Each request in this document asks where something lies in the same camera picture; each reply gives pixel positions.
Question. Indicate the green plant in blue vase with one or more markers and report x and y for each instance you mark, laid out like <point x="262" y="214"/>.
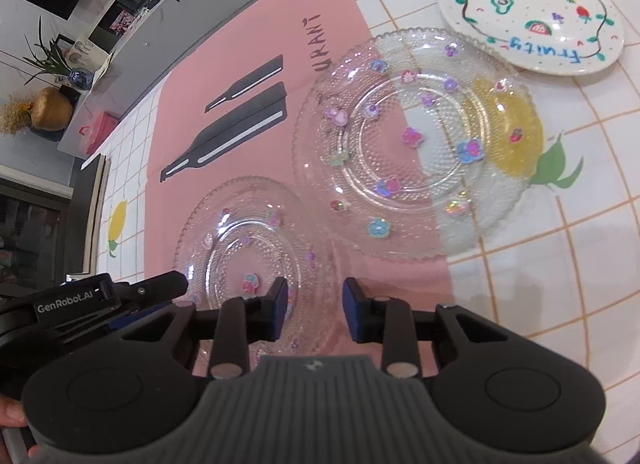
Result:
<point x="80" y="77"/>

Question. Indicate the pink photo card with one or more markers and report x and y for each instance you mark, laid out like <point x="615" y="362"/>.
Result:
<point x="122" y="20"/>

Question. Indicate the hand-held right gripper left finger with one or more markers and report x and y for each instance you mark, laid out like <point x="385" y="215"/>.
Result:
<point x="280" y="306"/>

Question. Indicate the person's left hand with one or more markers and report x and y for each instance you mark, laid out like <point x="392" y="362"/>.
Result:
<point x="11" y="413"/>

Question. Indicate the clear glass flower plate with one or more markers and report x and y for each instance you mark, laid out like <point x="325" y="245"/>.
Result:
<point x="415" y="154"/>
<point x="240" y="244"/>

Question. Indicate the dried flower bunch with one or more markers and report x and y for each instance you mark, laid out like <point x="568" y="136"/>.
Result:
<point x="15" y="117"/>

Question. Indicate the pink plastic basket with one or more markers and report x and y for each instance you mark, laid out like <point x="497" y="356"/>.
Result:
<point x="100" y="132"/>

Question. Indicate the white drawing card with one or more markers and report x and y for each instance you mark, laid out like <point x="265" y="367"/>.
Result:
<point x="82" y="52"/>

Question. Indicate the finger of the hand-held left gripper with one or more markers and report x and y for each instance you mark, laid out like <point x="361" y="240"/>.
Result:
<point x="121" y="322"/>
<point x="155" y="289"/>

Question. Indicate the gold vase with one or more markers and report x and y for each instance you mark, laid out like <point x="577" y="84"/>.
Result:
<point x="52" y="109"/>

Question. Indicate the pink bottle print placemat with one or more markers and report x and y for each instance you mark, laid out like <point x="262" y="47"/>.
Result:
<point x="240" y="164"/>

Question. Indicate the white painted plate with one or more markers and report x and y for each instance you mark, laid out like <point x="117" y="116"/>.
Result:
<point x="530" y="19"/>

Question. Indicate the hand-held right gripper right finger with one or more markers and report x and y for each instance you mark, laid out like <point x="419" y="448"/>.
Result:
<point x="352" y="311"/>

